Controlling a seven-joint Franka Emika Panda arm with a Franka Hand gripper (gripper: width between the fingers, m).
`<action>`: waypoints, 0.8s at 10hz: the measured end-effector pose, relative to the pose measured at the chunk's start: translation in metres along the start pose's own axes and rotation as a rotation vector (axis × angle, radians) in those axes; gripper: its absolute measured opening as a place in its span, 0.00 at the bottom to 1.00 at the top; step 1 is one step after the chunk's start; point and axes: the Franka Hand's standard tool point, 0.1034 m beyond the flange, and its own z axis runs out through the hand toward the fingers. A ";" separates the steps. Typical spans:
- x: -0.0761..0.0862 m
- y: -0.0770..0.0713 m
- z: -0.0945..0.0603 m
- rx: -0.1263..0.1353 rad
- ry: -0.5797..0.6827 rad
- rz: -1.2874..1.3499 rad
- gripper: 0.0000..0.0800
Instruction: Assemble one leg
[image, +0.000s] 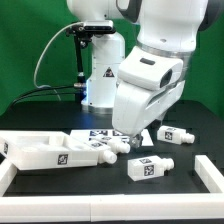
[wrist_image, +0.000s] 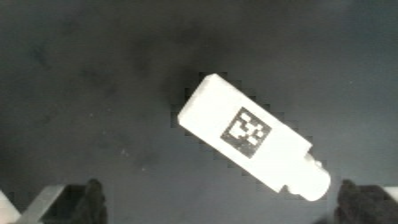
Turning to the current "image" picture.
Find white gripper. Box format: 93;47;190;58
112;46;185;148

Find white square table top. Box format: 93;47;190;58
0;131;99;170

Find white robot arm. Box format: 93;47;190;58
67;0;224;138

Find white marker sheet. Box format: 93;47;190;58
70;129;153;146

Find white obstacle fence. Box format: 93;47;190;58
0;155;224;223

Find black camera on stand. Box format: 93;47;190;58
66;20;116;103

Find black cables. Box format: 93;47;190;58
9;85;81;108

